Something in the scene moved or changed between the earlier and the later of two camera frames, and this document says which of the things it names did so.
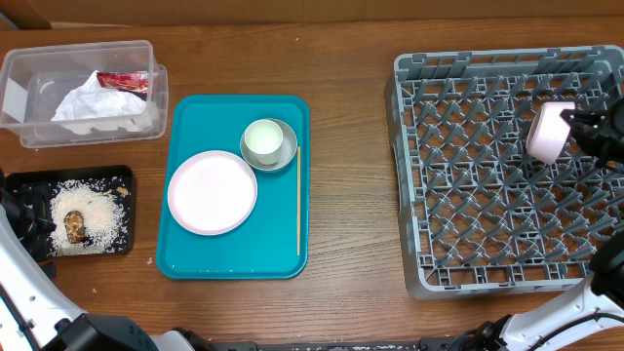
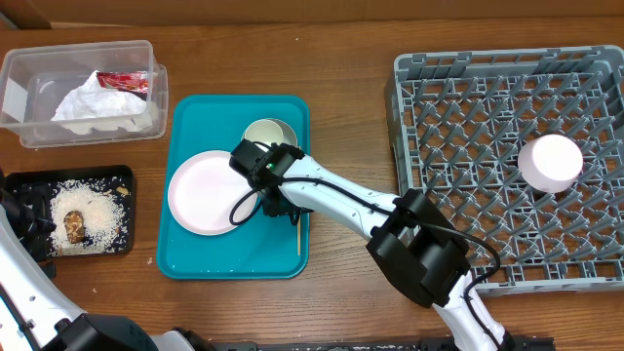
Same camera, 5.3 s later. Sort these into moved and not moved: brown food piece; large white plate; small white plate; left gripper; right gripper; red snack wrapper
Moved: small white plate; right gripper
Not moved: brown food piece; left gripper; red snack wrapper; large white plate
